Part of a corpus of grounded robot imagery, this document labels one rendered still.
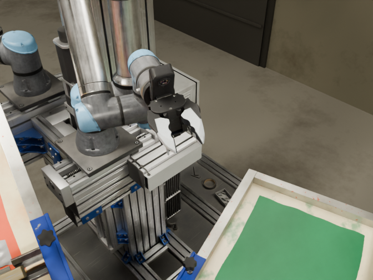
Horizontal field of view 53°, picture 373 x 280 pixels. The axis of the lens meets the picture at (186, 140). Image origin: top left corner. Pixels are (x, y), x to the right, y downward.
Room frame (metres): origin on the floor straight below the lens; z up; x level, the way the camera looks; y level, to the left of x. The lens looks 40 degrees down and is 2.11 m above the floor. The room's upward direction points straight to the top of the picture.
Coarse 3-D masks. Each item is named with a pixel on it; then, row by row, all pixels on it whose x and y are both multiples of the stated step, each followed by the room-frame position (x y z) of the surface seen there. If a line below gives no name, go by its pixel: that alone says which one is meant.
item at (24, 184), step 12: (0, 108) 0.92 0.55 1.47; (0, 120) 0.88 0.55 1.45; (0, 132) 0.85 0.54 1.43; (12, 144) 0.82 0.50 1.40; (12, 156) 0.79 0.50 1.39; (12, 168) 0.76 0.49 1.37; (24, 168) 0.77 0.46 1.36; (24, 180) 0.74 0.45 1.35; (24, 192) 0.71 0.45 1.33; (24, 204) 0.68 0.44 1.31; (36, 204) 0.68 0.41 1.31; (36, 216) 0.65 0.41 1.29
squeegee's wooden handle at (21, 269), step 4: (16, 268) 0.50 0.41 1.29; (20, 268) 0.50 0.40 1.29; (8, 272) 0.49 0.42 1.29; (12, 272) 0.49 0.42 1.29; (16, 272) 0.49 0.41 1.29; (20, 272) 0.49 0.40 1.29; (24, 272) 0.51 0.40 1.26; (0, 276) 0.48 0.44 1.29; (4, 276) 0.48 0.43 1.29; (8, 276) 0.48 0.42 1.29; (12, 276) 0.48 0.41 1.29; (16, 276) 0.48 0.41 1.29; (20, 276) 0.48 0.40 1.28; (24, 276) 0.48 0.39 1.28
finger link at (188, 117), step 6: (186, 114) 0.59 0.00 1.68; (192, 114) 0.58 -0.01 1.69; (186, 120) 0.57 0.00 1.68; (192, 120) 0.57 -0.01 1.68; (198, 120) 0.57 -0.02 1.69; (192, 126) 0.55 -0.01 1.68; (198, 126) 0.55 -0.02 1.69; (198, 132) 0.53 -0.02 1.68; (198, 138) 0.53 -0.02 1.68; (204, 138) 0.53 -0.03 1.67
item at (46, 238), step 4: (44, 232) 0.58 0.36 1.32; (48, 232) 0.58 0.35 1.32; (52, 232) 0.58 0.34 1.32; (40, 236) 0.57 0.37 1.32; (44, 236) 0.57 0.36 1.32; (48, 236) 0.57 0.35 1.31; (52, 236) 0.57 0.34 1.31; (40, 240) 0.56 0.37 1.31; (44, 240) 0.56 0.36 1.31; (48, 240) 0.56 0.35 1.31; (52, 240) 0.57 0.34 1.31; (40, 244) 0.55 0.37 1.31; (44, 244) 0.56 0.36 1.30; (48, 244) 0.56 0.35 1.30
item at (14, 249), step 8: (0, 200) 0.70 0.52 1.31; (0, 208) 0.68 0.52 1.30; (0, 216) 0.66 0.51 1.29; (0, 224) 0.64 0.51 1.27; (8, 224) 0.64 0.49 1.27; (0, 232) 0.62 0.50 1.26; (8, 232) 0.63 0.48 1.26; (0, 240) 0.60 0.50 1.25; (8, 240) 0.61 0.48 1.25; (8, 248) 0.59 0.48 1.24; (16, 248) 0.59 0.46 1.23; (16, 256) 0.57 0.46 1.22
